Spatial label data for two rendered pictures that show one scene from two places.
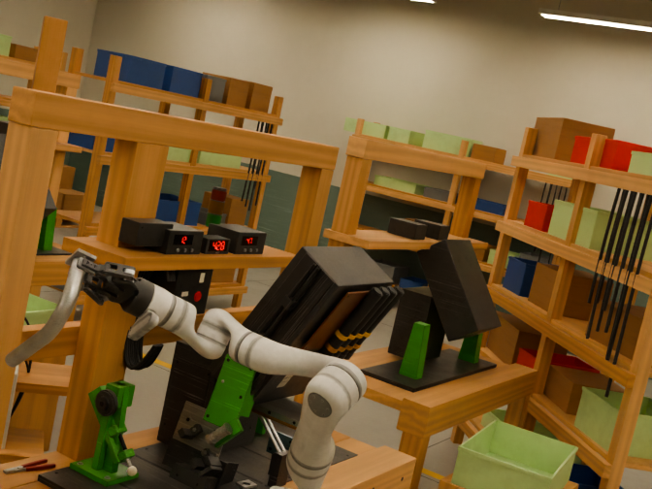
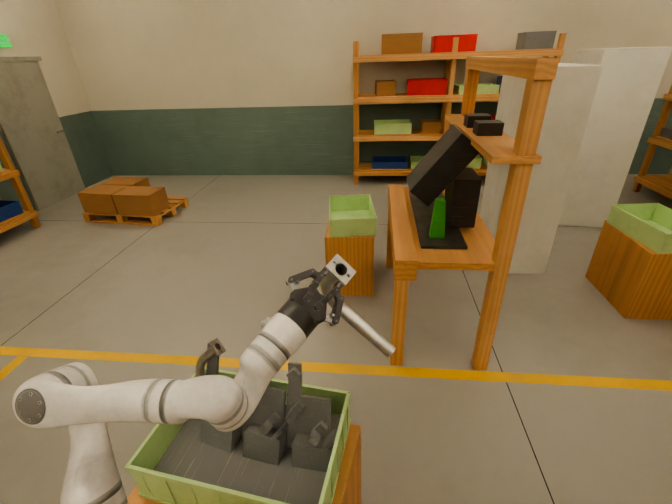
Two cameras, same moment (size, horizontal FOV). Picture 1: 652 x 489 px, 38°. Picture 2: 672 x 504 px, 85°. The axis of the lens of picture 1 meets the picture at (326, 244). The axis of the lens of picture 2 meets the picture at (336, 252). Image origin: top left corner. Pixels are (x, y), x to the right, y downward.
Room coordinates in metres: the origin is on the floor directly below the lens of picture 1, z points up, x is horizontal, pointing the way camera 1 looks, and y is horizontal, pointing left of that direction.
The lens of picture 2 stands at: (2.39, 0.20, 2.04)
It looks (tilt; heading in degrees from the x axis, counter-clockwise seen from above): 28 degrees down; 157
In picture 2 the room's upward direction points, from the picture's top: 2 degrees counter-clockwise
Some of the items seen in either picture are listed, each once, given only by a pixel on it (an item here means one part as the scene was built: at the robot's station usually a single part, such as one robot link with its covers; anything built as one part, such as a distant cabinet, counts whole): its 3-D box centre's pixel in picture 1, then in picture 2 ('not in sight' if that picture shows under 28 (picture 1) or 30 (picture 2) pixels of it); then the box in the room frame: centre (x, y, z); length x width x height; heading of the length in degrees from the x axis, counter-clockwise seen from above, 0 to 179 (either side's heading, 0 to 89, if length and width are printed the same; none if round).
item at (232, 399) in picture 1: (236, 391); not in sight; (2.78, 0.17, 1.17); 0.13 x 0.12 x 0.20; 150
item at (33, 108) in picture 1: (207, 136); not in sight; (3.03, 0.45, 1.89); 1.50 x 0.09 x 0.09; 150
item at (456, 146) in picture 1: (443, 226); not in sight; (11.62, -1.37, 1.12); 3.22 x 0.55 x 2.23; 60
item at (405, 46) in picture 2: not in sight; (445, 112); (-2.65, 4.42, 1.14); 3.01 x 0.54 x 2.28; 60
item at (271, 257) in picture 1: (193, 253); not in sight; (3.01, 0.41, 1.52); 0.90 x 0.25 x 0.04; 150
